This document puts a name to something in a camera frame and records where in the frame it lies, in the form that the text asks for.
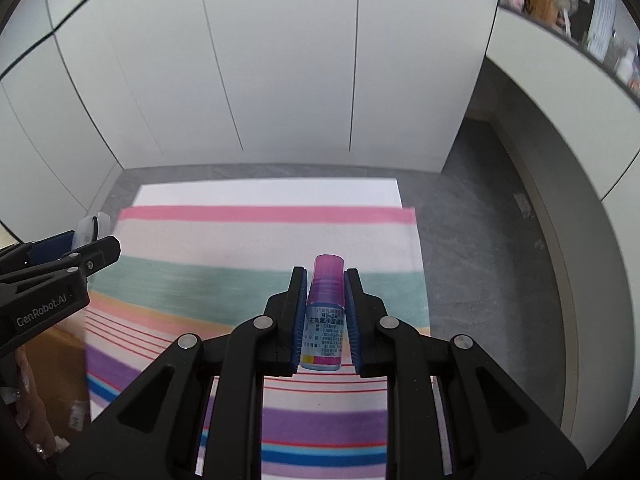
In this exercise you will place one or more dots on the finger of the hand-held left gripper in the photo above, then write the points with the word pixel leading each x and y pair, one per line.
pixel 50 247
pixel 97 252

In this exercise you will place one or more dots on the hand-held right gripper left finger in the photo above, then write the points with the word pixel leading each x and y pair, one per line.
pixel 299 320

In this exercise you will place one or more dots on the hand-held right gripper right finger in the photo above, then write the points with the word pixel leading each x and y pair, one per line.
pixel 352 320

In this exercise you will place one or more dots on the blue bottle with pink cap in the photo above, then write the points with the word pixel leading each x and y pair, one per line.
pixel 322 330

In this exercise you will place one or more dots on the person's left hand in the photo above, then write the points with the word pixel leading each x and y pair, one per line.
pixel 32 400

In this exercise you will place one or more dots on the striped cloth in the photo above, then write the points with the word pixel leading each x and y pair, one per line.
pixel 240 240

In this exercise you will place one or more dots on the white table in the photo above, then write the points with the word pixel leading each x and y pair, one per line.
pixel 270 195

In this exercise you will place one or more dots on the floor socket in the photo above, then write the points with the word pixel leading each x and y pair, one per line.
pixel 521 204

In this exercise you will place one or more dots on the white spray bottle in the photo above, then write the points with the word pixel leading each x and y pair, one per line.
pixel 602 15

